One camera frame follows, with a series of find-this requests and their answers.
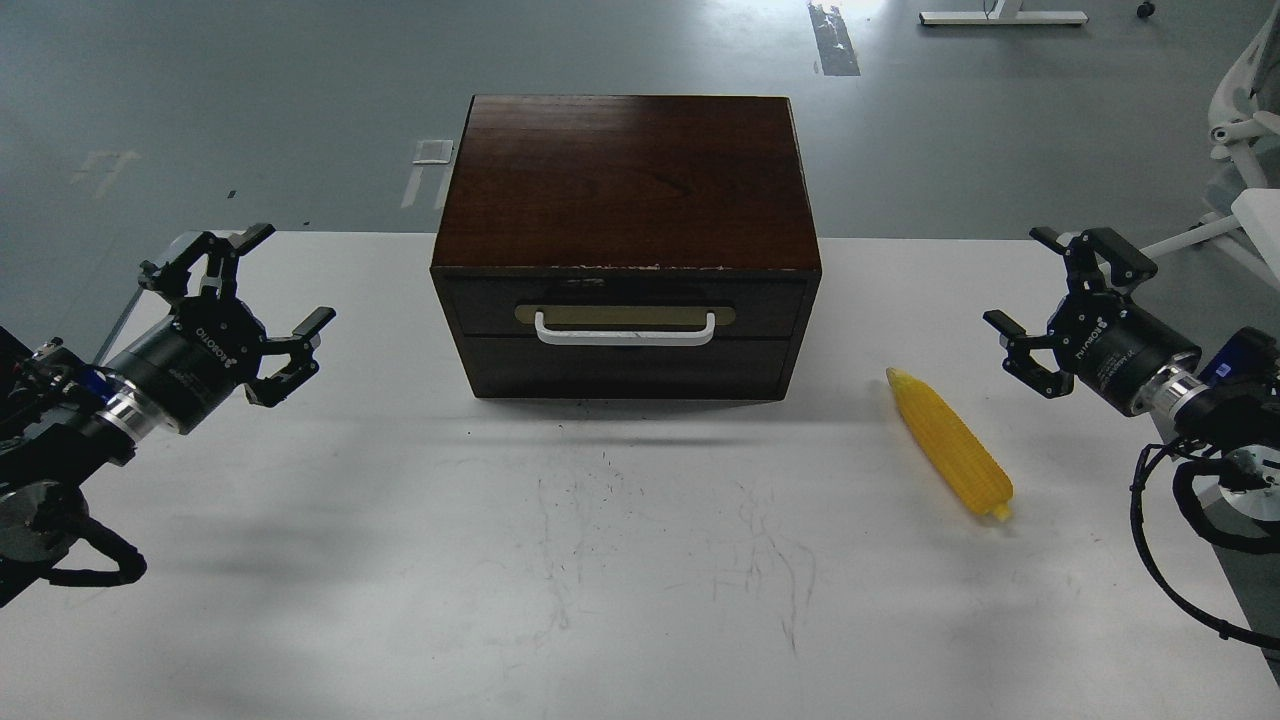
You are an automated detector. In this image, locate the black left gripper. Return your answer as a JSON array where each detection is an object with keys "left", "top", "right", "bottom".
[{"left": 106, "top": 223, "right": 337, "bottom": 436}]

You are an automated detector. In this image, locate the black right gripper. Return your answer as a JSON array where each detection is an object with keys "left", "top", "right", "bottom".
[{"left": 983, "top": 225, "right": 1202, "bottom": 416}]

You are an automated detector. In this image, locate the yellow corn cob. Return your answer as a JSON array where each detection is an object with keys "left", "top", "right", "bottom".
[{"left": 884, "top": 366, "right": 1014, "bottom": 521}]

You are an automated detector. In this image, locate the dark wooden drawer with handle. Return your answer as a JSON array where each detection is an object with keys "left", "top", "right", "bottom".
[{"left": 438, "top": 275, "right": 806, "bottom": 340}]

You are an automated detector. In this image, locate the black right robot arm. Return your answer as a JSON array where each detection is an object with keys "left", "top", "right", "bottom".
[{"left": 984, "top": 227, "right": 1277, "bottom": 521}]

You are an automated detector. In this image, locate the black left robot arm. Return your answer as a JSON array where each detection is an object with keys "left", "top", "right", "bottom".
[{"left": 1, "top": 223, "right": 335, "bottom": 602}]

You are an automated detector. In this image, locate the dark wooden drawer cabinet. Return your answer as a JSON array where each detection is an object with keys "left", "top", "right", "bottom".
[{"left": 430, "top": 95, "right": 822, "bottom": 402}]

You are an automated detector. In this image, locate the white desk foot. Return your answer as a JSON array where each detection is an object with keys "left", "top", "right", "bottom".
[{"left": 918, "top": 1, "right": 1091, "bottom": 27}]

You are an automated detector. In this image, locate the black floor tape patch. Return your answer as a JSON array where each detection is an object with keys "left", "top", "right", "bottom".
[{"left": 806, "top": 1, "right": 861, "bottom": 77}]

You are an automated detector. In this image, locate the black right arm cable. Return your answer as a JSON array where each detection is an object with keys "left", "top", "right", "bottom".
[{"left": 1130, "top": 439, "right": 1280, "bottom": 651}]

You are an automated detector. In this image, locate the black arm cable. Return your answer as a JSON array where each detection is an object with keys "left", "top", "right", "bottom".
[
  {"left": 29, "top": 510, "right": 148, "bottom": 588},
  {"left": 1130, "top": 439, "right": 1280, "bottom": 651}
]

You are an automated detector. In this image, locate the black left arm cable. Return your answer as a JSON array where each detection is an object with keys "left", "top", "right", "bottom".
[{"left": 29, "top": 510, "right": 148, "bottom": 588}]

